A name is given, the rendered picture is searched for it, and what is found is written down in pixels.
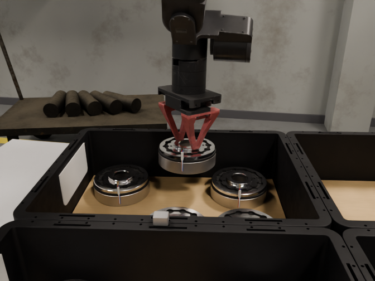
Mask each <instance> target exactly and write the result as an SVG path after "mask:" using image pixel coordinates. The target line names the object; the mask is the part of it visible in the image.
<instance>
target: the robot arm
mask: <svg viewBox="0 0 375 281"><path fill-rule="evenodd" d="M206 1H207V0H161V3H162V22H163V24H164V26H165V27H166V29H167V30H168V31H170V32H171V37H172V57H173V58H172V85H166V86H159V87H158V95H161V94H162V95H165V101H161V102H159V103H158V106H159V108H160V109H161V111H162V113H163V115H164V117H165V119H166V121H167V122H168V124H169V126H170V128H171V131H172V133H173V135H174V137H175V139H176V140H178V139H183V138H184V135H185V132H186V134H187V137H188V139H189V142H190V145H191V149H192V150H196V149H199V148H200V146H201V144H202V142H203V140H204V138H205V136H206V134H207V132H208V130H209V129H210V127H211V125H212V124H213V123H214V121H215V120H216V118H217V116H218V115H219V112H220V109H218V108H215V107H211V108H210V107H209V106H211V104H218V103H221V99H222V95H221V94H218V93H215V92H213V91H210V90H207V89H206V63H207V49H208V38H210V54H211V55H213V60H214V61H226V62H248V63H250V60H251V58H250V57H251V52H252V50H251V46H252V37H253V35H252V32H253V19H252V18H250V17H247V16H236V15H229V14H222V11H217V10H205V8H206ZM174 110H177V111H179V112H181V117H182V121H181V127H180V131H179V132H178V129H177V127H176V124H175V122H174V119H173V117H172V114H171V112H172V111H174ZM204 118H205V120H204V123H203V126H202V128H201V131H200V133H199V136H198V139H197V141H196V139H195V132H194V123H195V121H196V120H199V119H204Z"/></svg>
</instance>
